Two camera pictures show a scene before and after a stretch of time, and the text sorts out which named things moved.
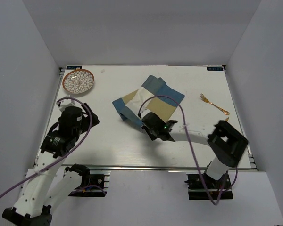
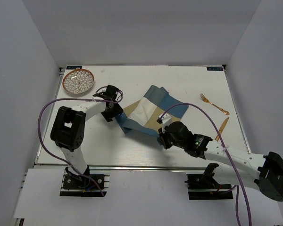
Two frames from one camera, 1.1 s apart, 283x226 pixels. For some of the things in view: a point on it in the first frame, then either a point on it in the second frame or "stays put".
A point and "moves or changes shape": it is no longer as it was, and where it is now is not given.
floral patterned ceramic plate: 78,81 stays put
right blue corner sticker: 214,68 stays put
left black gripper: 87,120 to 118,109
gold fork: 203,98 stays put
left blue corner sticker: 73,67 stays put
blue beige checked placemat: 155,96 moves or changes shape
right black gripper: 152,137 to 163,137
